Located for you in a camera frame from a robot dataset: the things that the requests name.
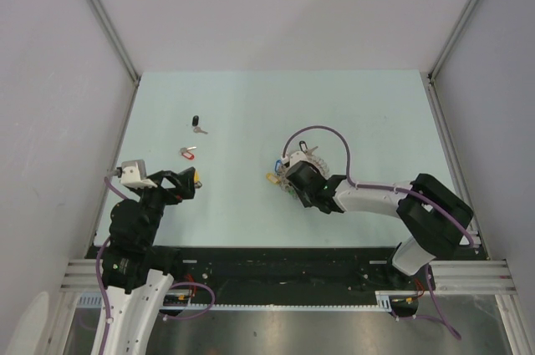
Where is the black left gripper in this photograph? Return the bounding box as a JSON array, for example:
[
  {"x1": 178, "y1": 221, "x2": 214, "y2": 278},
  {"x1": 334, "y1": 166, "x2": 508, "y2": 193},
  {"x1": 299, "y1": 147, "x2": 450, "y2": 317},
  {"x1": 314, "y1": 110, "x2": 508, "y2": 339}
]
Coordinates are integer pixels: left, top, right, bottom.
[{"x1": 132, "y1": 165, "x2": 194, "y2": 245}]

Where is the steel disc keyring holder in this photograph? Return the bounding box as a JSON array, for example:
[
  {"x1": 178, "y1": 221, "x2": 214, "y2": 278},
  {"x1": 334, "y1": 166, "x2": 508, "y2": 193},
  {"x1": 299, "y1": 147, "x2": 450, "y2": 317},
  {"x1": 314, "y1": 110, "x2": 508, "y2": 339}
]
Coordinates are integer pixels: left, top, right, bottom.
[{"x1": 275, "y1": 139, "x2": 330, "y2": 198}]

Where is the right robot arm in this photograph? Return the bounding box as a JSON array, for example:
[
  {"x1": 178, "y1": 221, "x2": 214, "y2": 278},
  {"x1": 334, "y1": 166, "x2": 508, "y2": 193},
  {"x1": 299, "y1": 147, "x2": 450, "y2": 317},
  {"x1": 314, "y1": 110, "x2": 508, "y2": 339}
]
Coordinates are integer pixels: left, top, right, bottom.
[{"x1": 285, "y1": 160, "x2": 475, "y2": 289}]

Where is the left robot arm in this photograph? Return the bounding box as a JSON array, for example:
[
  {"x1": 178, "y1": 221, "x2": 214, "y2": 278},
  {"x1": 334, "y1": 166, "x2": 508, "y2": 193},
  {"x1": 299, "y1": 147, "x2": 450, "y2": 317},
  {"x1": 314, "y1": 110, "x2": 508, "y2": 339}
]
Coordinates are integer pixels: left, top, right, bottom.
[{"x1": 91, "y1": 160, "x2": 201, "y2": 354}]

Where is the red plastic key tag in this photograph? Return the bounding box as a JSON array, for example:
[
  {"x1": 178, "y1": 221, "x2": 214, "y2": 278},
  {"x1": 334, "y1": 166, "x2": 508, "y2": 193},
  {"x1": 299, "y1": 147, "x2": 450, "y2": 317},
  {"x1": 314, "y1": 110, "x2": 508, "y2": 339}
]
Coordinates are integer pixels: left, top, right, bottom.
[{"x1": 181, "y1": 151, "x2": 195, "y2": 160}]

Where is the silver key with red tag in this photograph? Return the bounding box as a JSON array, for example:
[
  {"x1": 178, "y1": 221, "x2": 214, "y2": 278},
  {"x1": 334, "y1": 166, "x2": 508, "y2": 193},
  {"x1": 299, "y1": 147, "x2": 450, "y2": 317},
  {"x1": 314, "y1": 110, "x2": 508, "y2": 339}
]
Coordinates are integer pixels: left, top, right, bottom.
[{"x1": 180, "y1": 146, "x2": 196, "y2": 154}]

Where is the silver key by black fob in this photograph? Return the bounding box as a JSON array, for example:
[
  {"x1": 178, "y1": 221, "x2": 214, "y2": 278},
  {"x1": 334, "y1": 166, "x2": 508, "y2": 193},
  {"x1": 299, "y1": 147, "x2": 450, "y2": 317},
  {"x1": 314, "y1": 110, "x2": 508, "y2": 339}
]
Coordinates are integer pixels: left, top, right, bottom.
[{"x1": 193, "y1": 126, "x2": 207, "y2": 134}]

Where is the aluminium front crossbar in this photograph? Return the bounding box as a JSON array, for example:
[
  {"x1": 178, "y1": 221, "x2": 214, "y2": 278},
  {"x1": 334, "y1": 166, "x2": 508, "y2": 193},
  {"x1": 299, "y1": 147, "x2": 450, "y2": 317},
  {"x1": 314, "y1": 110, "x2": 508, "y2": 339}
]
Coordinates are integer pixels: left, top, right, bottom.
[{"x1": 59, "y1": 259, "x2": 517, "y2": 295}]

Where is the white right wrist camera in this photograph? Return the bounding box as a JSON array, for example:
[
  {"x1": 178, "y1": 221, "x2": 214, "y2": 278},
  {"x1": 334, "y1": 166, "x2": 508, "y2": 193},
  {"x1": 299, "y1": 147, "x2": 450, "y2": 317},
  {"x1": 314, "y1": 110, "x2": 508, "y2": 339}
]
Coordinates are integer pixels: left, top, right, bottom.
[{"x1": 281, "y1": 150, "x2": 308, "y2": 169}]

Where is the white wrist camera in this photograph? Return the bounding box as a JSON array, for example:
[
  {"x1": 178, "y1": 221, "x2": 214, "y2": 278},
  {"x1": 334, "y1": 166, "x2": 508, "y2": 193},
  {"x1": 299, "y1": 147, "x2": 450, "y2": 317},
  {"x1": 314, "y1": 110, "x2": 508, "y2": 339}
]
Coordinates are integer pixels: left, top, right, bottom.
[
  {"x1": 110, "y1": 160, "x2": 157, "y2": 189},
  {"x1": 281, "y1": 150, "x2": 308, "y2": 169}
]

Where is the yellow key tag on ring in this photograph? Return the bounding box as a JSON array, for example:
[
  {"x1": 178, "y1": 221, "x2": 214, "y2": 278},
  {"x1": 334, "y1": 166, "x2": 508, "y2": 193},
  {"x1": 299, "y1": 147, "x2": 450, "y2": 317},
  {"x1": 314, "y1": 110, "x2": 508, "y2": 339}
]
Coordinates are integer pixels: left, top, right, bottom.
[{"x1": 266, "y1": 173, "x2": 280, "y2": 185}]

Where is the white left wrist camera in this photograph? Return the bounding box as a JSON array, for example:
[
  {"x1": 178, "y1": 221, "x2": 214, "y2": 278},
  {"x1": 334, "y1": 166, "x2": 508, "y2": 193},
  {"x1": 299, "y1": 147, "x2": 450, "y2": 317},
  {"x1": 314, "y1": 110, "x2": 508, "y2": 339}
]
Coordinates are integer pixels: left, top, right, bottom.
[{"x1": 110, "y1": 160, "x2": 157, "y2": 189}]

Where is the aluminium frame rail left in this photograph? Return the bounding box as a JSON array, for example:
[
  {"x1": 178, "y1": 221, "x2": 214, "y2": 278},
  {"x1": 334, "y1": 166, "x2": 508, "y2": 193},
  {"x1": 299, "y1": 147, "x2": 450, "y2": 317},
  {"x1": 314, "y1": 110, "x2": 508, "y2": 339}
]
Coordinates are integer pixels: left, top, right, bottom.
[{"x1": 83, "y1": 75, "x2": 142, "y2": 258}]

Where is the aluminium frame rail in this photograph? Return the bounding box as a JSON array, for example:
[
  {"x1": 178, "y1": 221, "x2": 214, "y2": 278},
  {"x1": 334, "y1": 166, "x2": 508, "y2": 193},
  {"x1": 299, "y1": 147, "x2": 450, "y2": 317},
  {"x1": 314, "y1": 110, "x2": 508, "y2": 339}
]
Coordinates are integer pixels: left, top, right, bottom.
[
  {"x1": 425, "y1": 73, "x2": 490, "y2": 247},
  {"x1": 83, "y1": 75, "x2": 142, "y2": 258}
]

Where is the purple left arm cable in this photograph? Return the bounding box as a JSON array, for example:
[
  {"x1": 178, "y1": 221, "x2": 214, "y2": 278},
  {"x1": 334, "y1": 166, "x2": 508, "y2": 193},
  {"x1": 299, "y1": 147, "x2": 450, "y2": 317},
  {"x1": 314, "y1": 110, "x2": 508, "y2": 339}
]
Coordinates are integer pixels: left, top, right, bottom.
[{"x1": 95, "y1": 175, "x2": 217, "y2": 355}]

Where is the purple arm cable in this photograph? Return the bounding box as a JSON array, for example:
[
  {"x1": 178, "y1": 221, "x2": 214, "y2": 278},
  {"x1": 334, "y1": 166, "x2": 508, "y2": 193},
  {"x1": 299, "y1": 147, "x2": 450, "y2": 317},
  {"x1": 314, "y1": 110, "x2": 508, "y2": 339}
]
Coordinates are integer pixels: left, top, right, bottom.
[
  {"x1": 95, "y1": 175, "x2": 217, "y2": 355},
  {"x1": 282, "y1": 124, "x2": 482, "y2": 342}
]

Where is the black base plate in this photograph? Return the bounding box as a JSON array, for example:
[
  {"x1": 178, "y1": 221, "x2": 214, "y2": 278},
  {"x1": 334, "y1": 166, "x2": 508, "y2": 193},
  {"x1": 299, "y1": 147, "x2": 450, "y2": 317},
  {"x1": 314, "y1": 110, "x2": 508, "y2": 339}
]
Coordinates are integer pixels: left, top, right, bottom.
[{"x1": 85, "y1": 244, "x2": 488, "y2": 306}]

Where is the white slotted cable duct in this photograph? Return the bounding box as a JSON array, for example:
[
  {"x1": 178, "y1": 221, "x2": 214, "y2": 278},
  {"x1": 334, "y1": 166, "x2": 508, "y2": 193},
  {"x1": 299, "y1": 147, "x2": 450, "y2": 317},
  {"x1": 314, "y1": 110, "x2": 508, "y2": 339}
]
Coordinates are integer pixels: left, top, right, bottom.
[{"x1": 77, "y1": 290, "x2": 396, "y2": 314}]

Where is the aluminium frame rail right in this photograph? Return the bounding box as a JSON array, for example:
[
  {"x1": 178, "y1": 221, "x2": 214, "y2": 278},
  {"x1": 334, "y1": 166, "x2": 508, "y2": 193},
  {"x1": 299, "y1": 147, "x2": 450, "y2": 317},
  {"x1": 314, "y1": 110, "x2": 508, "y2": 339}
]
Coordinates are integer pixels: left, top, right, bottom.
[{"x1": 425, "y1": 73, "x2": 490, "y2": 247}]

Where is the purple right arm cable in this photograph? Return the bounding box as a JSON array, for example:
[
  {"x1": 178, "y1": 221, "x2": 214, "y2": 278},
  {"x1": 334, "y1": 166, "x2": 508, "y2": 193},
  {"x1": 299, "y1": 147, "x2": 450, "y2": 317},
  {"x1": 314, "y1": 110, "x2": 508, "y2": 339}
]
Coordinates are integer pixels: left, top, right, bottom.
[{"x1": 282, "y1": 124, "x2": 482, "y2": 342}]

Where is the aluminium frame post left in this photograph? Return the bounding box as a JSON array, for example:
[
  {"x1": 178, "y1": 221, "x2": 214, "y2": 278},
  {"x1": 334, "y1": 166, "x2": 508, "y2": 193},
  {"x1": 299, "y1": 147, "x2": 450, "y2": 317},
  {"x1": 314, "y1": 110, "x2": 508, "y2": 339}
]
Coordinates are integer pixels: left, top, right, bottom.
[{"x1": 86, "y1": 0, "x2": 140, "y2": 86}]

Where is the aluminium frame post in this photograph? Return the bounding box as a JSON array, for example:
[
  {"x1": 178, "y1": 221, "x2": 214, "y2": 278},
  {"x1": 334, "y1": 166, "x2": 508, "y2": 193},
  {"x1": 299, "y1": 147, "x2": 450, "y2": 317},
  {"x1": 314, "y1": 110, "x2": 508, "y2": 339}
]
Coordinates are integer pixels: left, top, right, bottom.
[
  {"x1": 86, "y1": 0, "x2": 140, "y2": 86},
  {"x1": 427, "y1": 0, "x2": 482, "y2": 83}
]

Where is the aluminium frame post right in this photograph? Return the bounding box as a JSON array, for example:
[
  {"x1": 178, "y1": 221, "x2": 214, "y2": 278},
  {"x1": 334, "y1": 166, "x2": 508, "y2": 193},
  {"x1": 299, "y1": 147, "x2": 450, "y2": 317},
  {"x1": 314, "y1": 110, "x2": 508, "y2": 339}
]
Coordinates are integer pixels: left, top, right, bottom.
[{"x1": 427, "y1": 0, "x2": 482, "y2": 83}]

